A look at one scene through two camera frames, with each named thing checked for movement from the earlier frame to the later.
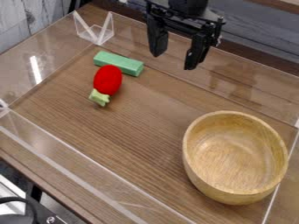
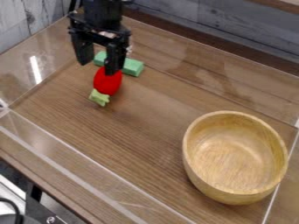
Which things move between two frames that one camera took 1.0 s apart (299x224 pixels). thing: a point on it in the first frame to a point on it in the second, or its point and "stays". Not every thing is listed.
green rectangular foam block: [130, 66] stays
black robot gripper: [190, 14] to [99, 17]
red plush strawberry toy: [107, 81] stays
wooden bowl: [235, 157] stays
